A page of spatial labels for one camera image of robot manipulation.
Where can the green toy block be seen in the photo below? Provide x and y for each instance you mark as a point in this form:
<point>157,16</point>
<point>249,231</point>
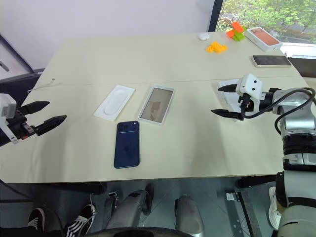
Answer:
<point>239,36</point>

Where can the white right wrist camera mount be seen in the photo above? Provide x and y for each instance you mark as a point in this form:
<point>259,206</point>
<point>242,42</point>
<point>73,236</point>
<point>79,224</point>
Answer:
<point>250,85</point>

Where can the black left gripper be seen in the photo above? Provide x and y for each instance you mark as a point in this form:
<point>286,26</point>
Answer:
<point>19,123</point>

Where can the black screen smartphone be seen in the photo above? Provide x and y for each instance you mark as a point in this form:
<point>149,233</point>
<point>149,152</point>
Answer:
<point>271,60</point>

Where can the black table frame bar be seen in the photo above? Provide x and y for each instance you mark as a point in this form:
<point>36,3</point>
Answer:
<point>256,182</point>
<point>61,188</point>

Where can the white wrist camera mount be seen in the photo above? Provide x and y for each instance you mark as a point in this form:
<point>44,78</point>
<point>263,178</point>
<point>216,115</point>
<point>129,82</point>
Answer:
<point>6,106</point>
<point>250,85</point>

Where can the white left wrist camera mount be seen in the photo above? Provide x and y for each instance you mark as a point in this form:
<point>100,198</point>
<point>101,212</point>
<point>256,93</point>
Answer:
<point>6,106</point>

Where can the dark blue smartphone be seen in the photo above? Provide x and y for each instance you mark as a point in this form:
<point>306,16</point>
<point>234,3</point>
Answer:
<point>127,148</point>

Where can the grey robot leg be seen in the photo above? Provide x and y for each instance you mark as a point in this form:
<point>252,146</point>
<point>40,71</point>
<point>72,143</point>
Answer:
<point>130,209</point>
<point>188,217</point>

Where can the white phone box tray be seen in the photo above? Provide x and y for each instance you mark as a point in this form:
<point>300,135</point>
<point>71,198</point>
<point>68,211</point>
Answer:
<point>156,105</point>

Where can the white earbuds case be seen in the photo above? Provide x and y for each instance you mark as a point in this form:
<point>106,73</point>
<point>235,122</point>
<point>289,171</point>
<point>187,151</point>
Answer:
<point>204,36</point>

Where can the white smartphone box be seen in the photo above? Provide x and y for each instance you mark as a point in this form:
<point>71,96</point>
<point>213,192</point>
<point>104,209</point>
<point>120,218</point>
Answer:
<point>263,38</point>

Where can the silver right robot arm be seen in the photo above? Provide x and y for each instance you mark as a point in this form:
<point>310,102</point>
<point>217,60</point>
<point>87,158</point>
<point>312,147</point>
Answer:
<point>298,118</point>

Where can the orange and green blocks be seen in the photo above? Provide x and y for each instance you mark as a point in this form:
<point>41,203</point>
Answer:
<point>234,30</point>

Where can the small metal floor bracket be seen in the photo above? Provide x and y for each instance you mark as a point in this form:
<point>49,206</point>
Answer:
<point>231,196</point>

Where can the dark furniture beside table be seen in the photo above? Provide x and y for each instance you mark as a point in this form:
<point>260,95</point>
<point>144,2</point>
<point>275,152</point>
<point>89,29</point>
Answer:
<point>17,84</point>

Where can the black window frame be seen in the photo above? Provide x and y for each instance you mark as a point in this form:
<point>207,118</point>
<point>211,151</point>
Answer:
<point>216,14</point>

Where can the black and white sneaker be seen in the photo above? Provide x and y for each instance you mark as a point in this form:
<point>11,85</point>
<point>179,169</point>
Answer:
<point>80,219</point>
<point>36,218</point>

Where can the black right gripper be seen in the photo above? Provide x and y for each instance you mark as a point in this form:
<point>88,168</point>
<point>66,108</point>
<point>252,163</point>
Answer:
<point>245,103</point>

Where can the yellow toy blocks cluster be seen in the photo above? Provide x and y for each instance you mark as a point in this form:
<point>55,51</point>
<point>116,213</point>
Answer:
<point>216,47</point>

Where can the white moulded box insert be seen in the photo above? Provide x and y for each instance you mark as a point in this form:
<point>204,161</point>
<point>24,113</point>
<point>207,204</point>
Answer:
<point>114,102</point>

